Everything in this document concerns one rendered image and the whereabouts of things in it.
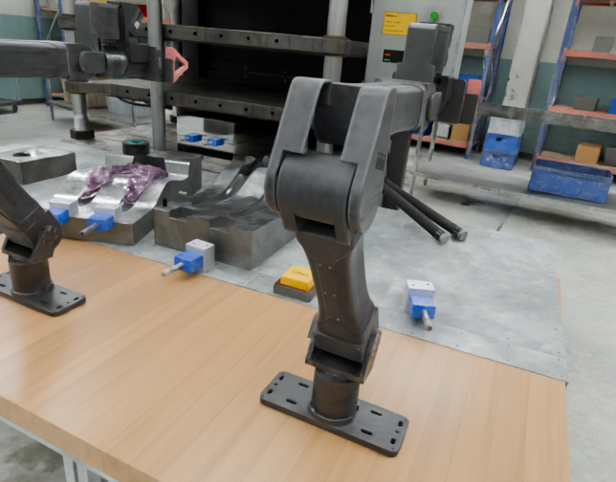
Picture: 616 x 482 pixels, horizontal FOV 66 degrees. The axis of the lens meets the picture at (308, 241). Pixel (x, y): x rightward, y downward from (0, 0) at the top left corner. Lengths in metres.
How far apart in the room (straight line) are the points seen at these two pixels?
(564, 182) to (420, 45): 3.95
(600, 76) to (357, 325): 6.98
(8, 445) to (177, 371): 1.21
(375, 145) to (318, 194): 0.06
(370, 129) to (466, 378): 0.52
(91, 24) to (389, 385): 0.79
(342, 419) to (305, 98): 0.42
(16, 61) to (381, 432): 0.76
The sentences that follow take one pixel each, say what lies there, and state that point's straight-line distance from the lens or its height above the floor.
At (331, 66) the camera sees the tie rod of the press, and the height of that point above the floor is 1.20.
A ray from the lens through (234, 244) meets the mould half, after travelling 1.04.
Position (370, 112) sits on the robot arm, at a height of 1.22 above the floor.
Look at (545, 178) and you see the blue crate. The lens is 4.57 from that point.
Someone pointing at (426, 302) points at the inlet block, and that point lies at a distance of 0.92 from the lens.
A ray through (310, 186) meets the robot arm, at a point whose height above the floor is 1.15.
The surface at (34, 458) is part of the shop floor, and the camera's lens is 1.85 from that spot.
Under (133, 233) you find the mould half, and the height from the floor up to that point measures 0.83.
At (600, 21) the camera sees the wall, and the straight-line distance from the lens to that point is 7.46.
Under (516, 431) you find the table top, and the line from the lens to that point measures 0.76.
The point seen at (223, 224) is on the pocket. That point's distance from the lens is 1.10.
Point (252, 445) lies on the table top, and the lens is 0.65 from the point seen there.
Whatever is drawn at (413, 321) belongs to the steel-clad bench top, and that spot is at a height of 0.80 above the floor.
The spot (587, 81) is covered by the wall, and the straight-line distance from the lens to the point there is 7.44.
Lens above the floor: 1.26
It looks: 22 degrees down
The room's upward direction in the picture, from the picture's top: 5 degrees clockwise
